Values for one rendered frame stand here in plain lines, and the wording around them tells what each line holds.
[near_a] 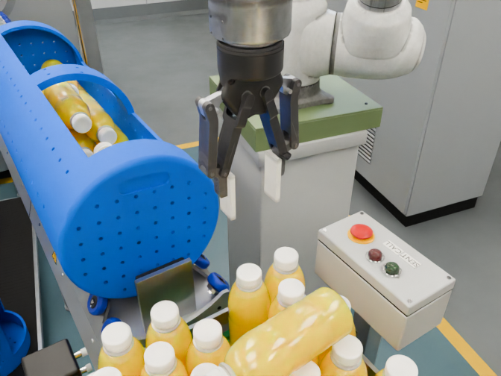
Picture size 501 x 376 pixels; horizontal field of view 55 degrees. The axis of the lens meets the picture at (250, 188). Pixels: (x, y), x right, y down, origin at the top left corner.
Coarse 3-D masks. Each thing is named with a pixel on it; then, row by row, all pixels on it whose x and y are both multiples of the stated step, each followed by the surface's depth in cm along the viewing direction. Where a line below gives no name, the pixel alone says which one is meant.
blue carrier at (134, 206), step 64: (0, 64) 115; (64, 64) 106; (0, 128) 108; (64, 128) 84; (128, 128) 119; (64, 192) 74; (128, 192) 76; (192, 192) 83; (64, 256) 75; (128, 256) 82; (192, 256) 90
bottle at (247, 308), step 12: (240, 288) 74; (264, 288) 75; (228, 300) 77; (240, 300) 74; (252, 300) 74; (264, 300) 75; (228, 312) 78; (240, 312) 75; (252, 312) 74; (264, 312) 75; (240, 324) 76; (252, 324) 76; (240, 336) 78
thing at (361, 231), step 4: (356, 224) 80; (360, 224) 80; (352, 228) 79; (356, 228) 79; (360, 228) 79; (364, 228) 79; (368, 228) 79; (352, 232) 79; (356, 232) 78; (360, 232) 78; (364, 232) 78; (368, 232) 78; (372, 232) 79; (356, 236) 78; (360, 236) 78; (364, 236) 78; (368, 236) 78
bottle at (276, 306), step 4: (276, 296) 74; (276, 300) 73; (272, 304) 73; (276, 304) 72; (280, 304) 71; (284, 304) 71; (272, 308) 73; (276, 308) 72; (280, 308) 72; (284, 308) 72; (268, 312) 74; (272, 312) 73; (276, 312) 72; (268, 316) 74
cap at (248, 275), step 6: (246, 264) 75; (252, 264) 75; (240, 270) 74; (246, 270) 74; (252, 270) 74; (258, 270) 74; (240, 276) 73; (246, 276) 73; (252, 276) 73; (258, 276) 73; (240, 282) 73; (246, 282) 72; (252, 282) 73; (258, 282) 73; (246, 288) 73; (252, 288) 73
